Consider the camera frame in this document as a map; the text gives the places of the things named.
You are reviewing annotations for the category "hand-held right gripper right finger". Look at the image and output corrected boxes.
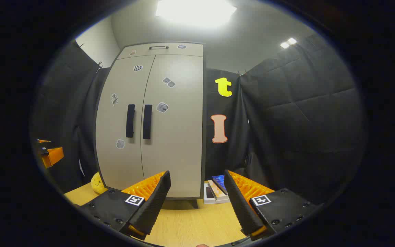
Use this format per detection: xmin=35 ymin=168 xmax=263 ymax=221
xmin=223 ymin=169 xmax=323 ymax=238

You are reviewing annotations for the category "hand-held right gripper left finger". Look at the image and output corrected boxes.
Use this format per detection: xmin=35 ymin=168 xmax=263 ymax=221
xmin=79 ymin=170 xmax=171 ymax=240

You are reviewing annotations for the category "grey cabinet door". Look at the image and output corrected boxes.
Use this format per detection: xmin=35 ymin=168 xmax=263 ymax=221
xmin=141 ymin=54 xmax=204 ymax=199
xmin=96 ymin=55 xmax=156 ymax=191

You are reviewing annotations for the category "grey double-door shoe cabinet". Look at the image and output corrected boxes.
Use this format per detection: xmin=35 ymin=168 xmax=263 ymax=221
xmin=95 ymin=42 xmax=207 ymax=209

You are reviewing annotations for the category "black door handle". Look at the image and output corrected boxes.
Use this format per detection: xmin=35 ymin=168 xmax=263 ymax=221
xmin=126 ymin=104 xmax=135 ymax=138
xmin=143 ymin=105 xmax=153 ymax=140

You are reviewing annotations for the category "beige book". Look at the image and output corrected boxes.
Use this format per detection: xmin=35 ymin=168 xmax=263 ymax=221
xmin=207 ymin=180 xmax=231 ymax=201

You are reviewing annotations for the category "blue book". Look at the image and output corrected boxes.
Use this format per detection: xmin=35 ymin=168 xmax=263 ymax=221
xmin=212 ymin=174 xmax=229 ymax=195

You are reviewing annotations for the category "yellow pineapple plush toy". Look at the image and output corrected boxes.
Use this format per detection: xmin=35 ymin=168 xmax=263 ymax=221
xmin=91 ymin=172 xmax=109 ymax=195

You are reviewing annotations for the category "black backdrop cloth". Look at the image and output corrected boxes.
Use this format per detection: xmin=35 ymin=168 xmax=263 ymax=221
xmin=31 ymin=33 xmax=368 ymax=206

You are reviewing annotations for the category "large ceiling light panel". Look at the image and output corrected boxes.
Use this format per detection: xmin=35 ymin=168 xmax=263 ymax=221
xmin=156 ymin=0 xmax=237 ymax=28

